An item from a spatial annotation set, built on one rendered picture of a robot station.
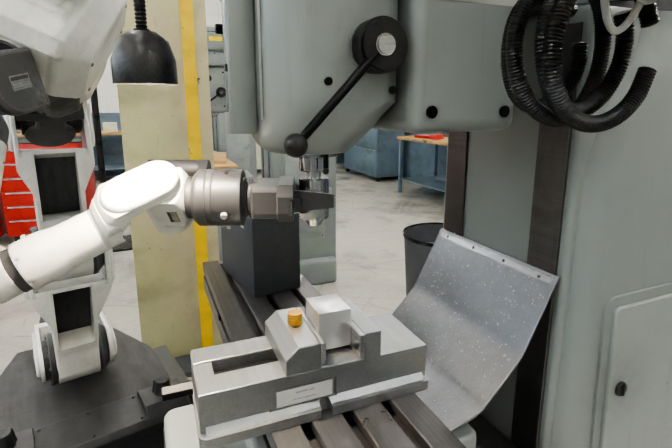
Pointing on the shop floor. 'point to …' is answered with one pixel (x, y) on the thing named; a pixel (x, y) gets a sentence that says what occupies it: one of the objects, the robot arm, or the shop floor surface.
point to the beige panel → (156, 308)
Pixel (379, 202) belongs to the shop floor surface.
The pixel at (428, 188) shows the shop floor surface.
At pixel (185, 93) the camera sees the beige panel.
